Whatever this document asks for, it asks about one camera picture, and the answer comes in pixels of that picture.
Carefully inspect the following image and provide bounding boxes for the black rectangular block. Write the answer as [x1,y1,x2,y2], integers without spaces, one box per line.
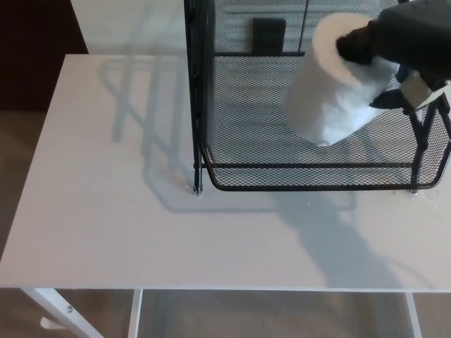
[252,17,287,56]

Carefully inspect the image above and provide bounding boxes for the thin black cable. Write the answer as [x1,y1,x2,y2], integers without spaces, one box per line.
[301,0,307,54]

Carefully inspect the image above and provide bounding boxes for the dark brown wooden cabinet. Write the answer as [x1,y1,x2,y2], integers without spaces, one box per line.
[0,0,88,112]

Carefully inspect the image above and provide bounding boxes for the white toilet paper roll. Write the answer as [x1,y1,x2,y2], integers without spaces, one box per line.
[284,13,403,149]

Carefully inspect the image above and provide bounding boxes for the black mesh file tray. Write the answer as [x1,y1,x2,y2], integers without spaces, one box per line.
[183,0,451,196]

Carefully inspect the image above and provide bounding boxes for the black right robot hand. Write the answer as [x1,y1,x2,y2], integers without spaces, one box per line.
[334,0,451,115]

